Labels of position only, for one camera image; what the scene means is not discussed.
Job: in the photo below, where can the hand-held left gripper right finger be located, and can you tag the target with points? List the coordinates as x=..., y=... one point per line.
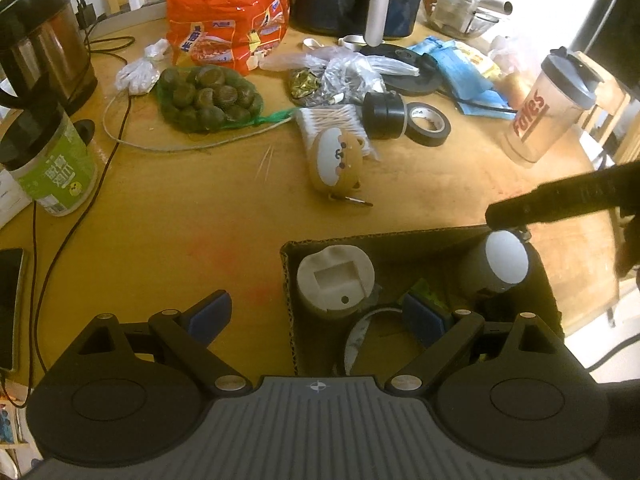
x=422, y=317

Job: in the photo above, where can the person's right hand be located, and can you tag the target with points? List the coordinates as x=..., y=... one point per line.
x=629, y=245

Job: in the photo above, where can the clear shaker bottle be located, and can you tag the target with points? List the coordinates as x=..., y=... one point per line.
x=545, y=110

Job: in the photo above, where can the white box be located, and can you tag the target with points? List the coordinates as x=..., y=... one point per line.
x=10, y=200

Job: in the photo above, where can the black round base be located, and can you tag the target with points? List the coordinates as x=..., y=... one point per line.
x=415, y=82

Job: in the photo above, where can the black round stand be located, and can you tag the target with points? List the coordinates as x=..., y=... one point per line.
x=85, y=130

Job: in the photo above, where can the cotton swab pack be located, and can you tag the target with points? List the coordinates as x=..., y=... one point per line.
x=330, y=117

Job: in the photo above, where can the black charger adapter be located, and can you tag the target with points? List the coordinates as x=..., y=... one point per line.
x=86, y=12

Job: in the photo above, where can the black electric kettle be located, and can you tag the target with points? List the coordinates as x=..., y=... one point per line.
x=45, y=50

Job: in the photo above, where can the black phone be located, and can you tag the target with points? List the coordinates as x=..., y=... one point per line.
x=10, y=310

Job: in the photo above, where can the brown cardboard box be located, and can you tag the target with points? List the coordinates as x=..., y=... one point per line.
x=390, y=255

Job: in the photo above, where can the grey power strip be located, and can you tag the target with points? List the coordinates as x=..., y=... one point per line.
x=130, y=14

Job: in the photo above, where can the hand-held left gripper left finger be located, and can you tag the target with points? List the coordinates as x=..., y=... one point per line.
x=212, y=312

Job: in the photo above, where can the green net bag of chestnuts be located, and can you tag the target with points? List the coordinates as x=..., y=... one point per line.
x=205, y=97

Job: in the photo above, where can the black air fryer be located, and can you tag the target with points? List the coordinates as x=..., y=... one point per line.
x=325, y=0

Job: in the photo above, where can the brown bear pouch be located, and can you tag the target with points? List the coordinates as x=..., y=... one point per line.
x=337, y=160

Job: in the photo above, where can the orange snack bag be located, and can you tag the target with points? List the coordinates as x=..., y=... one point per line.
x=225, y=10

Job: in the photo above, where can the beige round device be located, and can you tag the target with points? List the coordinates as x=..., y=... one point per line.
x=315, y=300

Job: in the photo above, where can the thick black tape roll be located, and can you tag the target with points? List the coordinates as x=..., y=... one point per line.
x=382, y=115

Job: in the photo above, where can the gold foil wrapper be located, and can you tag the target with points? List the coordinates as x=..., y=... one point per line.
x=302, y=82

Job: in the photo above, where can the small green packet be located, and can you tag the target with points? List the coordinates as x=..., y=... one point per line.
x=431, y=291

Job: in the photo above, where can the black monitor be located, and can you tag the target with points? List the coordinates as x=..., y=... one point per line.
x=615, y=25

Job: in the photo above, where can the wooden chair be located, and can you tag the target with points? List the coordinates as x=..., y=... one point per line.
x=607, y=95

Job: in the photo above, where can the green label jar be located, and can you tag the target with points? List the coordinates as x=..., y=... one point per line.
x=60, y=175

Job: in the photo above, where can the blue packet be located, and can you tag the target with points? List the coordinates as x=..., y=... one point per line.
x=460, y=72

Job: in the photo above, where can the thin black tape roll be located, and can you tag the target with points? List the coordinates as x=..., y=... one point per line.
x=427, y=140

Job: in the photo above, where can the yellow packet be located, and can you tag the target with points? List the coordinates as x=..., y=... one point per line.
x=475, y=60

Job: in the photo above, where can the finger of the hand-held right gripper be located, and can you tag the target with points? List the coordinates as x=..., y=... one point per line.
x=550, y=200

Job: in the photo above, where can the silver metal tube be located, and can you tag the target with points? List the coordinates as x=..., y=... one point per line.
x=492, y=5

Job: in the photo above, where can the crumpled clear plastic bag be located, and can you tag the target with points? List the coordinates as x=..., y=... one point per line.
x=350, y=80

